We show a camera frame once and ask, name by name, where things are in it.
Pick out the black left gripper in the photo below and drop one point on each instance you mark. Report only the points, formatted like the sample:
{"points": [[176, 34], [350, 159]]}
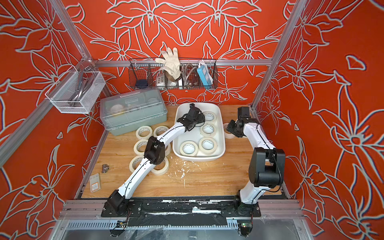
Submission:
{"points": [[201, 119]]}

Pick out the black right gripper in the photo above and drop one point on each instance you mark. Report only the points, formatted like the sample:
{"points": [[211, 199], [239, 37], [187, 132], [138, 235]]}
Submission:
{"points": [[230, 128]]}

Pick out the beige tape roll eleven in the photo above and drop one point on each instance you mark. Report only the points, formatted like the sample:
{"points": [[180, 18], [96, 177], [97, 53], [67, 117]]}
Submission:
{"points": [[228, 135]]}

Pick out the beige tape roll ten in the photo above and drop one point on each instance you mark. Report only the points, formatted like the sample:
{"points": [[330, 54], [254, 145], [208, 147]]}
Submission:
{"points": [[208, 130]]}

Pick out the beige tape roll twelve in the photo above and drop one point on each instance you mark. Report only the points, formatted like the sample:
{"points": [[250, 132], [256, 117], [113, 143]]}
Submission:
{"points": [[189, 148]]}

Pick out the beige tape roll one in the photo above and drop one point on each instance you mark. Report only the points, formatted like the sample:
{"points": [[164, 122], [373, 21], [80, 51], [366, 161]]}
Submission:
{"points": [[160, 130]]}

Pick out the beige tape roll nine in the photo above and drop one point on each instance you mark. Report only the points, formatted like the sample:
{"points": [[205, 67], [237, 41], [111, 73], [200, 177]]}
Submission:
{"points": [[163, 170]]}

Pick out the beige tape roll two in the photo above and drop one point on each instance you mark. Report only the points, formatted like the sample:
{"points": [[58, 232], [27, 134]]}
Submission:
{"points": [[140, 147]]}

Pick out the beige tape roll three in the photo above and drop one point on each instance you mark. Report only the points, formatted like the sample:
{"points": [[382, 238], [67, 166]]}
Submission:
{"points": [[135, 162]]}

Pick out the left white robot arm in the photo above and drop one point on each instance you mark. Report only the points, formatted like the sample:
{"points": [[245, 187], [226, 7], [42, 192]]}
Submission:
{"points": [[154, 155]]}

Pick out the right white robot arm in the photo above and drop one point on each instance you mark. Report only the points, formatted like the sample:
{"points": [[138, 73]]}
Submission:
{"points": [[267, 165]]}

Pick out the beige tape roll five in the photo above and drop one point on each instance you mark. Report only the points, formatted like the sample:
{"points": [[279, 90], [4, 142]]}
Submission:
{"points": [[210, 117]]}

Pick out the beige tape roll six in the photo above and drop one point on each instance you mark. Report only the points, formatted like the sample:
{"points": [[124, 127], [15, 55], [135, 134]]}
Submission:
{"points": [[208, 145]]}

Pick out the beige tape roll eight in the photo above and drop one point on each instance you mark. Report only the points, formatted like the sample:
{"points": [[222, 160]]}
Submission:
{"points": [[168, 150]]}

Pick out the blue box in basket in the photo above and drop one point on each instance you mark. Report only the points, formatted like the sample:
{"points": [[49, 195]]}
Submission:
{"points": [[204, 74]]}

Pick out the beige tape roll seven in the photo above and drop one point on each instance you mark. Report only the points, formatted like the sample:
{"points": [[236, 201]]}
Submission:
{"points": [[144, 132]]}

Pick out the grey lidded storage box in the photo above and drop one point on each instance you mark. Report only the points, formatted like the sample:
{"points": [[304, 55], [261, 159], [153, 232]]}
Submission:
{"points": [[128, 112]]}

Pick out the white plastic tray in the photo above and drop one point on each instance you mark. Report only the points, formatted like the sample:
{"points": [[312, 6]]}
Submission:
{"points": [[195, 136]]}

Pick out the white power strip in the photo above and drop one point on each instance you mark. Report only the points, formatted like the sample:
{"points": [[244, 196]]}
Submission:
{"points": [[160, 81]]}

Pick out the white work glove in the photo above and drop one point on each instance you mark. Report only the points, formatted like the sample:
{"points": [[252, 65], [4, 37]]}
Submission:
{"points": [[171, 62]]}

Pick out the dark blue round lid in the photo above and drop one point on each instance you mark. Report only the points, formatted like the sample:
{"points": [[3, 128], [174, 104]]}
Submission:
{"points": [[142, 84]]}

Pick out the small grey metal clip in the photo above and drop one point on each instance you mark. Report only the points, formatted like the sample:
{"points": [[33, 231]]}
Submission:
{"points": [[105, 168]]}

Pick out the small label card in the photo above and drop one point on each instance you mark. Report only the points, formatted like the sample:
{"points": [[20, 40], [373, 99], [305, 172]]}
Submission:
{"points": [[95, 183]]}

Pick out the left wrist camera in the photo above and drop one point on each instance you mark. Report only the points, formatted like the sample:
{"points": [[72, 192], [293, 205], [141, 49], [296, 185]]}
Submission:
{"points": [[194, 112]]}

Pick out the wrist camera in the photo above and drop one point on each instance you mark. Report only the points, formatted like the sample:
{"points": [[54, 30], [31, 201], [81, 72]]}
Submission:
{"points": [[194, 112], [243, 113]]}

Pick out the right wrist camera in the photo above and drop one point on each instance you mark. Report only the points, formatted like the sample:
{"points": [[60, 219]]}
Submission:
{"points": [[243, 113]]}

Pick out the black wire basket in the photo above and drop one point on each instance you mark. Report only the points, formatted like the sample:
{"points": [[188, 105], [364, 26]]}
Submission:
{"points": [[187, 74]]}

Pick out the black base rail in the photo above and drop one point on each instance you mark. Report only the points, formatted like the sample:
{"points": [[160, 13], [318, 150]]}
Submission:
{"points": [[212, 211]]}

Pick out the white wire basket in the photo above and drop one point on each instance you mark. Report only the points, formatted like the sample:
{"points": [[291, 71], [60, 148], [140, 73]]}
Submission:
{"points": [[76, 92]]}

